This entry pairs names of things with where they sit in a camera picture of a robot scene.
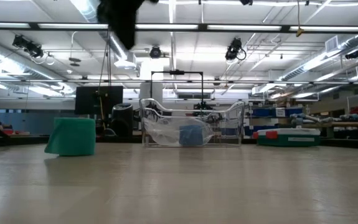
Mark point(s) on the teal elastic bandage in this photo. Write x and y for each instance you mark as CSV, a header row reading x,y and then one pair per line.
x,y
73,137

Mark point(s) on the blue bandage roll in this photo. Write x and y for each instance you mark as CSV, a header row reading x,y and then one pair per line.
x,y
191,135

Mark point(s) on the overhead light bar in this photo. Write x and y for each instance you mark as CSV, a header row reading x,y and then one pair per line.
x,y
244,27

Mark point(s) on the wooden workbench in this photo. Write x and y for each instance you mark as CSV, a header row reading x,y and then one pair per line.
x,y
353,124

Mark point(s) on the blue storage bins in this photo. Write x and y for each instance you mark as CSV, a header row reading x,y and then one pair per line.
x,y
294,112

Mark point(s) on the black monitor screen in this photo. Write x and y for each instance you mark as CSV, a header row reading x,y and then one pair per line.
x,y
88,99

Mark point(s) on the clear plastic bag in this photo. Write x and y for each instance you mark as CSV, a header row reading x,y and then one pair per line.
x,y
166,132

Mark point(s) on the clear plastic bin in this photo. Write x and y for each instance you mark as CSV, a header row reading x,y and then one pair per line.
x,y
233,138

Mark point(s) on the white ceiling vent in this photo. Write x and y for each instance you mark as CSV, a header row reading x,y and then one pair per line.
x,y
332,44

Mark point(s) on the black ceiling camera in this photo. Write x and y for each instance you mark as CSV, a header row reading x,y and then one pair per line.
x,y
30,48
155,52
352,55
234,49

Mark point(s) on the black aluminium frame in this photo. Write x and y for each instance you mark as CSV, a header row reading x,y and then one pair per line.
x,y
26,140

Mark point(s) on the yellow hanging plug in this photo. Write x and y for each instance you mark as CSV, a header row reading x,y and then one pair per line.
x,y
299,31

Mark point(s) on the black rounded chair back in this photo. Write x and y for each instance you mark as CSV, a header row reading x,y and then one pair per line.
x,y
122,121

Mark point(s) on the black background station frame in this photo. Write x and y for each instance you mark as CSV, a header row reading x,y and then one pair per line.
x,y
177,72

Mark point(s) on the silver ventilation duct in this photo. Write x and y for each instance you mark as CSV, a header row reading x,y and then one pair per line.
x,y
322,59

